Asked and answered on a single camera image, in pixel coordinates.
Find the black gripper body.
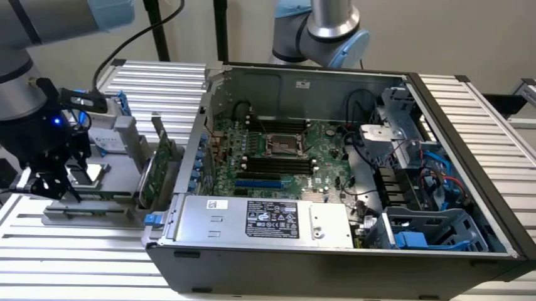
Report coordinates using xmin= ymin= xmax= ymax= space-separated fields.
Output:
xmin=0 ymin=110 xmax=92 ymax=176

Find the silver CPU chip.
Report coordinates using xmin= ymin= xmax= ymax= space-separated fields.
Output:
xmin=65 ymin=162 xmax=105 ymax=186

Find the grey parts rack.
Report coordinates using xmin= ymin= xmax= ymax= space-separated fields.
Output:
xmin=40 ymin=114 xmax=186 ymax=227

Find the white hard disk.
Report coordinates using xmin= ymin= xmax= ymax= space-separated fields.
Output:
xmin=88 ymin=97 xmax=127 ymax=157

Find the green graphics card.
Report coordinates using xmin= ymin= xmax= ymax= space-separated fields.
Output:
xmin=136 ymin=115 xmax=182 ymax=210

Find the silver power supply unit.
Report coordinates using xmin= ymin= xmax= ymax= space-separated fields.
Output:
xmin=166 ymin=194 xmax=366 ymax=249

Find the black stand pole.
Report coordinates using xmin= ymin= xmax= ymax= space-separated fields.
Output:
xmin=212 ymin=0 xmax=230 ymax=63
xmin=143 ymin=0 xmax=171 ymax=62

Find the blue expansion slot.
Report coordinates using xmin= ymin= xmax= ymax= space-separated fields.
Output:
xmin=232 ymin=179 xmax=282 ymax=191

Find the black long expansion slot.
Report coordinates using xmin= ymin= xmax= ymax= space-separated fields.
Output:
xmin=236 ymin=171 xmax=282 ymax=182

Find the silver CPU socket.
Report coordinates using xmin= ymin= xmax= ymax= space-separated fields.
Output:
xmin=259 ymin=132 xmax=306 ymax=157

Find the green motherboard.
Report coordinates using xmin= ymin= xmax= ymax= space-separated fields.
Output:
xmin=203 ymin=116 xmax=358 ymax=205

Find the black open PC case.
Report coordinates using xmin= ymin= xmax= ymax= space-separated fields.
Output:
xmin=143 ymin=61 xmax=536 ymax=296

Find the grey metal disk bay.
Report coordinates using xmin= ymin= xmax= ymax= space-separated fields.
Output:
xmin=358 ymin=87 xmax=438 ymax=169

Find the blue disk carrier clip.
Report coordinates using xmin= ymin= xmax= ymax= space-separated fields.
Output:
xmin=396 ymin=231 xmax=430 ymax=250

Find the grey side table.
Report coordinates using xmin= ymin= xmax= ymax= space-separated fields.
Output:
xmin=504 ymin=78 xmax=536 ymax=129

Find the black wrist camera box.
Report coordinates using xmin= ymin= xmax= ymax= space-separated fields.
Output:
xmin=57 ymin=87 xmax=108 ymax=114

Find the blue disk bracket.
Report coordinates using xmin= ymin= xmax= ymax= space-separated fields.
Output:
xmin=101 ymin=90 xmax=131 ymax=117

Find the black camera cable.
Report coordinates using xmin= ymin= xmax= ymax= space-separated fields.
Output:
xmin=91 ymin=0 xmax=186 ymax=97

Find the black short wire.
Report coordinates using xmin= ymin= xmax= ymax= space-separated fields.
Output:
xmin=232 ymin=100 xmax=253 ymax=120

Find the black looped wire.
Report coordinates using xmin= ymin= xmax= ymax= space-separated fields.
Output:
xmin=343 ymin=88 xmax=378 ymax=127

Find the blue wire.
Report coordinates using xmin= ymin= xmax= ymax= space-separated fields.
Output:
xmin=421 ymin=150 xmax=461 ymax=211

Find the red wire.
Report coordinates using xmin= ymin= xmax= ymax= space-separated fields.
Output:
xmin=418 ymin=140 xmax=469 ymax=198

